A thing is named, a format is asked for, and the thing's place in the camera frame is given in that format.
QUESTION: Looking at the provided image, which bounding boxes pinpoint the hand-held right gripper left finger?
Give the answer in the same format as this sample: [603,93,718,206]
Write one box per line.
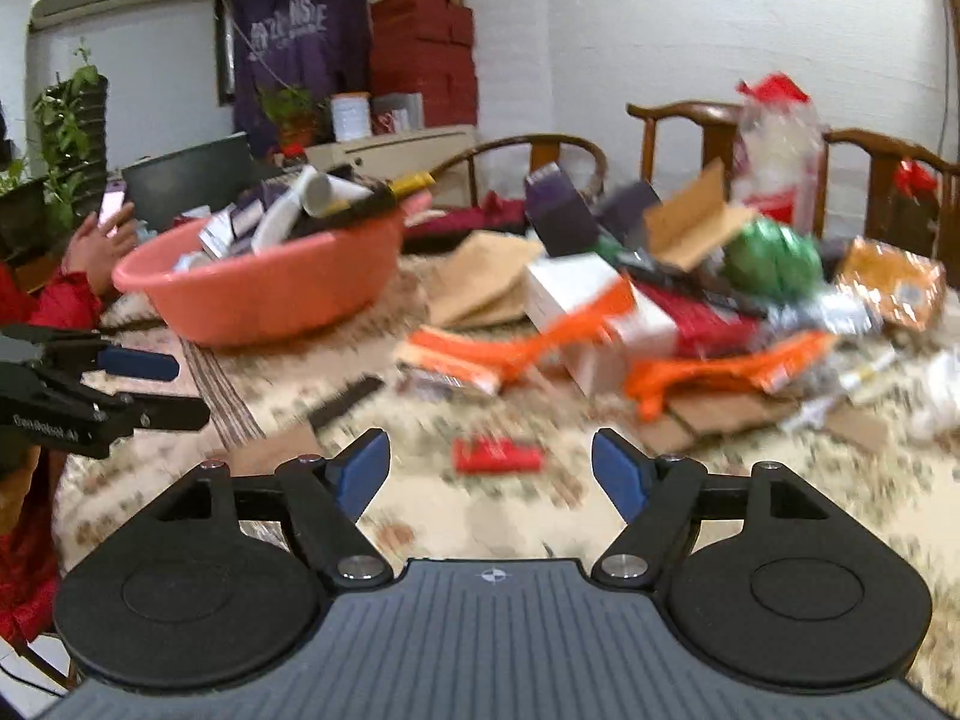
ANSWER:
[154,427,395,589]

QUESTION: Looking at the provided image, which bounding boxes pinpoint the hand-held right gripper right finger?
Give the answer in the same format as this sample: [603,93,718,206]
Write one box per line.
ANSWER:
[588,427,830,587]

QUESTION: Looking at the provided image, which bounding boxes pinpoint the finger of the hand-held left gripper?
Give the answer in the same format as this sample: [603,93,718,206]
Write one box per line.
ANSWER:
[41,340,182,384]
[75,388,212,433]

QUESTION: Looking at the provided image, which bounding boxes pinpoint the white plastic bag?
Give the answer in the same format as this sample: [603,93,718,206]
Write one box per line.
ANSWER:
[919,351,960,437]

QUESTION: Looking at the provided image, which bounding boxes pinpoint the another person's forearm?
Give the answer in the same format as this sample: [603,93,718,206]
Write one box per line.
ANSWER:
[0,261,104,332]

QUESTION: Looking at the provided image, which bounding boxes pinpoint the floral cloth covered desktop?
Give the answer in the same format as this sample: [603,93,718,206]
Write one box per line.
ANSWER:
[52,232,960,700]

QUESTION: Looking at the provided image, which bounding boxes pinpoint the black comb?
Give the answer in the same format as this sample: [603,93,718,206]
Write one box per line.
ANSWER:
[306,375,386,430]

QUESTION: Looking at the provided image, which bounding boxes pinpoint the flat cardboard sheet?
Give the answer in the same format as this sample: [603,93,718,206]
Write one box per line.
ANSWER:
[651,388,805,452]

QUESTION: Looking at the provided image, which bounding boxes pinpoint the red patterned cloth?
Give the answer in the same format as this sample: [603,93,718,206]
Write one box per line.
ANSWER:
[0,450,77,650]

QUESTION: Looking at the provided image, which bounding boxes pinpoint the small red packet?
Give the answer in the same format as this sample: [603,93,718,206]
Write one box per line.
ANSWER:
[452,437,546,476]

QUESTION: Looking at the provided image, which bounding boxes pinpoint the orange flat bag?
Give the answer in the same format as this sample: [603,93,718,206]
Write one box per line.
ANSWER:
[628,328,839,422]

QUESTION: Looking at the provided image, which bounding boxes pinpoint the orange and white package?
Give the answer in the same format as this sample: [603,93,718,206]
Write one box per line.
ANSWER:
[396,277,636,400]

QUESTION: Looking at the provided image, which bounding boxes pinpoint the salmon pink plastic basin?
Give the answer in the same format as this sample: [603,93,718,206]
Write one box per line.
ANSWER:
[112,191,437,350]

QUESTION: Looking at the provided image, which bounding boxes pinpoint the red flat box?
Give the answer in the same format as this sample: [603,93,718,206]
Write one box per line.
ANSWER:
[636,280,760,359]

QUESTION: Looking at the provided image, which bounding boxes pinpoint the dark grey screen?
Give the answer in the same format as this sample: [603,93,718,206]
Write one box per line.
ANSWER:
[120,133,257,235]

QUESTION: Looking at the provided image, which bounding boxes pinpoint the dark plant pot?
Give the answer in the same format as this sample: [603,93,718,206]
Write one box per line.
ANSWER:
[0,157,55,260]

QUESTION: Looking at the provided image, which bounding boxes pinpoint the white bottle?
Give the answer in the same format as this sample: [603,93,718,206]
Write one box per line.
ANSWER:
[250,193,310,254]

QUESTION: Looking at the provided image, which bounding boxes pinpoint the white tube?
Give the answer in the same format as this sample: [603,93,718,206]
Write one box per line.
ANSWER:
[298,165,377,220]

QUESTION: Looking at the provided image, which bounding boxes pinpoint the clear silvery plastic bag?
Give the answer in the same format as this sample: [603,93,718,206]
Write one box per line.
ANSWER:
[763,287,887,340]

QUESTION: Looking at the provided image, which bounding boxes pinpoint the green plastic bag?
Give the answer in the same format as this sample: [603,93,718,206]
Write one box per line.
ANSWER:
[722,216,824,306]

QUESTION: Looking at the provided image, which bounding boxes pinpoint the dark bottle with gold cap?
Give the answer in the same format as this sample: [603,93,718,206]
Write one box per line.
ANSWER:
[291,170,437,239]

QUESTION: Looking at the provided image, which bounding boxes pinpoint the dark purple box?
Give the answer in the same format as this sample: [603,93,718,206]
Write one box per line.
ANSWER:
[598,180,666,242]

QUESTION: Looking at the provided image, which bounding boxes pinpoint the white toothbrush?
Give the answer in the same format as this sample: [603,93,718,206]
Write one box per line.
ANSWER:
[838,351,899,392]

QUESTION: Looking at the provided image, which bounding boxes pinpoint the dark red cushion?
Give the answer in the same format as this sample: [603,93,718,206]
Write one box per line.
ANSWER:
[403,193,535,242]

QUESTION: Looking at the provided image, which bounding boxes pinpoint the tall green potted plant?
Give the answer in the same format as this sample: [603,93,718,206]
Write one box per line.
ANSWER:
[30,41,111,241]

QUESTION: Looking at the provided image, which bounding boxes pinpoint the small plant in red pot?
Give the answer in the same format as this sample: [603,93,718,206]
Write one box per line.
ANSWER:
[257,85,322,156]

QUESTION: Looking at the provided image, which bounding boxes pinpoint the long white box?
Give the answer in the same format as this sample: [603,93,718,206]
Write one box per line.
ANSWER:
[302,124,481,209]

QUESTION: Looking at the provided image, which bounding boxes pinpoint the white canister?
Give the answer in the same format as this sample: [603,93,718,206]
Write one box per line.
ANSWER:
[330,91,373,143]

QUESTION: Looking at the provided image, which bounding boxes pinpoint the orange packet with label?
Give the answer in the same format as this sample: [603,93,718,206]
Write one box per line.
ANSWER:
[835,235,947,332]

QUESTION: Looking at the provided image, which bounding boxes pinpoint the round-backed wooden chair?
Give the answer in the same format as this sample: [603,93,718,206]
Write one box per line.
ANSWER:
[433,133,610,212]

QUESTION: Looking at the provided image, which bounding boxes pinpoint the bag of paper cups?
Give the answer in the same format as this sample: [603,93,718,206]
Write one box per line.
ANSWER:
[730,73,824,231]

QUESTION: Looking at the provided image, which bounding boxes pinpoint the purple printed hanging cloth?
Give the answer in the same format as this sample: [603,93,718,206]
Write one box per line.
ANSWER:
[229,0,374,158]

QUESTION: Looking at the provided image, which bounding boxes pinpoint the brown jar with red lid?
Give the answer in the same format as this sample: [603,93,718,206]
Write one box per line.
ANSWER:
[891,156,944,241]

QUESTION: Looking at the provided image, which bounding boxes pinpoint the stack of red boxes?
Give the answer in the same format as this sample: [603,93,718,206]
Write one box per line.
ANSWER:
[367,0,481,130]

